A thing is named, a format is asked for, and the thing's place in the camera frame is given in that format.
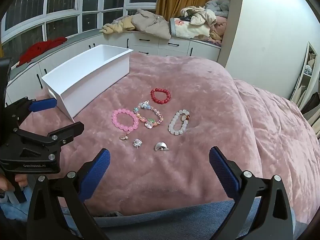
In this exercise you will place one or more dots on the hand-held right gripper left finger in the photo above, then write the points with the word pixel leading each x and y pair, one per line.
pixel 96 173

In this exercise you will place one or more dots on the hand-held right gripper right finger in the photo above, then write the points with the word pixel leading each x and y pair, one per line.
pixel 223 173

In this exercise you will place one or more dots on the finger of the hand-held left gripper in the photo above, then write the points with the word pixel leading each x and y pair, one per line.
pixel 70 131
pixel 41 105

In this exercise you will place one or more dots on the white rectangular box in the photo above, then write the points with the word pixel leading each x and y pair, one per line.
pixel 100 75

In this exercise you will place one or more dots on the person's left hand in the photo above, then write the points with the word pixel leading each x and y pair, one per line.
pixel 6 183

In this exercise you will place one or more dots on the red cloth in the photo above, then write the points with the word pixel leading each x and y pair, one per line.
pixel 42 47

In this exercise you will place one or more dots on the person's blue jeans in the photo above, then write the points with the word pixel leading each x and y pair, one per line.
pixel 162 220

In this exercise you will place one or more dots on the pink plush blanket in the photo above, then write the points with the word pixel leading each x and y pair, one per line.
pixel 200 92

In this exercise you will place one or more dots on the white framed window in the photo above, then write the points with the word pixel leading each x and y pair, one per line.
pixel 62 5

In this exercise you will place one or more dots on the yellow cloth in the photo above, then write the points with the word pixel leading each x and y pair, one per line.
pixel 120 26

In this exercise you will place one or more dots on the white shelf unit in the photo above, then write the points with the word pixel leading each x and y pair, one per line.
pixel 306 80

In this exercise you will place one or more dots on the white cabinet row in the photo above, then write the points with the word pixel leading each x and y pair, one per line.
pixel 175 46

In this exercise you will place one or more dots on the beige clothing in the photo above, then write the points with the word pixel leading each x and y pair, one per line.
pixel 152 23

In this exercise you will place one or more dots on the pink bedding pile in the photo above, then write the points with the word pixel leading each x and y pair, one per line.
pixel 220 28

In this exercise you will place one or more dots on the floral quilt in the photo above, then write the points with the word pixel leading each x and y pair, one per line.
pixel 192 31

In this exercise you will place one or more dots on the cream clothes pile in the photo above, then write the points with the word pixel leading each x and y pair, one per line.
pixel 200 15

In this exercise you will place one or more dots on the grey blue duvet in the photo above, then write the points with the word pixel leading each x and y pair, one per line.
pixel 220 6

